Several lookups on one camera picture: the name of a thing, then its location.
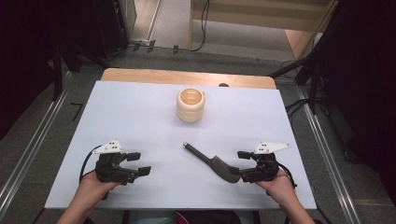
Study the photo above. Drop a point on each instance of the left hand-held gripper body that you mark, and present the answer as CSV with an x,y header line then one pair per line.
x,y
109,169

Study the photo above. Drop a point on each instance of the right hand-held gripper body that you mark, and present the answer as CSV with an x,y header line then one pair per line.
x,y
264,171

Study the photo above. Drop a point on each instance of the dark brown brush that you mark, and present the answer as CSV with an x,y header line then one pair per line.
x,y
218,165

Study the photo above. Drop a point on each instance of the cream ribbed cup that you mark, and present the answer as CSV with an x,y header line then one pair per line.
x,y
190,107

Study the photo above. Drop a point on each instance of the person's left hand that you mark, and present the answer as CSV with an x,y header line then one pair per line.
x,y
93,188

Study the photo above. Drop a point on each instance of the person's right hand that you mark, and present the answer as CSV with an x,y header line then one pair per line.
x,y
281,189

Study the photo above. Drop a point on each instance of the white board sheet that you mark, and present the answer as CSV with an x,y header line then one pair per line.
x,y
155,130

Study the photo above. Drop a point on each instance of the person's clothing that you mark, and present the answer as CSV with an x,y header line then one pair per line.
x,y
193,217

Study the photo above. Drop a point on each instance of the wooden table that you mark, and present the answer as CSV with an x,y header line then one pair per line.
x,y
186,77

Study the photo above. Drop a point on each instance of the black metal stand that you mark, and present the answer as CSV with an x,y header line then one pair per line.
x,y
57,71
313,81

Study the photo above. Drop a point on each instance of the beige wooden shelf unit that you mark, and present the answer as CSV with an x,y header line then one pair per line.
x,y
249,18

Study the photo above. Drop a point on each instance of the metal floor rail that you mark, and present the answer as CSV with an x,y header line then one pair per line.
x,y
34,137
330,158

